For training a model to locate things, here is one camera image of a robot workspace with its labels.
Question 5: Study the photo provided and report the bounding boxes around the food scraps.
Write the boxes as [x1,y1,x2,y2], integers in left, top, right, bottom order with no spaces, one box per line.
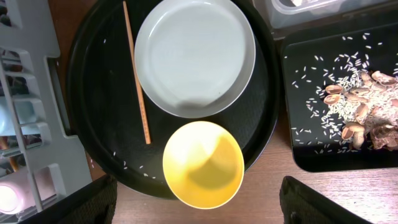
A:
[290,32,398,155]

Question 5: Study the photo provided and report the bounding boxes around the clear plastic bin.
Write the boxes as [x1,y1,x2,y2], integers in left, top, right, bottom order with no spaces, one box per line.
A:
[252,0,397,29]

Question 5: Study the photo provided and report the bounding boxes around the pink plastic cup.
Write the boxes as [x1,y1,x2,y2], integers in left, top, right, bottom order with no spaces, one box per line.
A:
[1,167,56,215]

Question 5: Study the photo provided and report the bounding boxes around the black rectangular tray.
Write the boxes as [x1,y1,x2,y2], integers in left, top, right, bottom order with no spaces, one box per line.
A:
[280,21,398,173]

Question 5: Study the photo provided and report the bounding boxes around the grey round plate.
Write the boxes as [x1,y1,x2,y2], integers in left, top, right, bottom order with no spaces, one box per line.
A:
[134,0,256,119]

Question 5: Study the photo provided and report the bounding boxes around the round black tray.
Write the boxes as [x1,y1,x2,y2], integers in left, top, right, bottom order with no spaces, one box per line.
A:
[67,1,280,199]

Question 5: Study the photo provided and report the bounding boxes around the yellow bowl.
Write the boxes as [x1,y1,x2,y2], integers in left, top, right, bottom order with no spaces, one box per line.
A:
[162,121,244,210]

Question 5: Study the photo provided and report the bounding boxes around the grey dishwasher rack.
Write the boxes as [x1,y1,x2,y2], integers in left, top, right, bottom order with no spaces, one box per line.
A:
[1,0,92,223]

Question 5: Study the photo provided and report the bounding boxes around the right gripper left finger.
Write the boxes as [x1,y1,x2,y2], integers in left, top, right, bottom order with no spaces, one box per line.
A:
[23,175,118,224]

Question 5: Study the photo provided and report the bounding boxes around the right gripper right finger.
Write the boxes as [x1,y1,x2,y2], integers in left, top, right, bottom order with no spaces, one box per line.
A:
[279,176,368,224]

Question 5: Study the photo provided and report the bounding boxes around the wooden chopstick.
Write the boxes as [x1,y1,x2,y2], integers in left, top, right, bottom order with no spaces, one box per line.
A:
[123,1,151,144]

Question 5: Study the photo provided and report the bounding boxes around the light blue plastic cup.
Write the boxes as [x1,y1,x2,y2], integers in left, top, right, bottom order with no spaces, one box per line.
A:
[0,99,41,136]

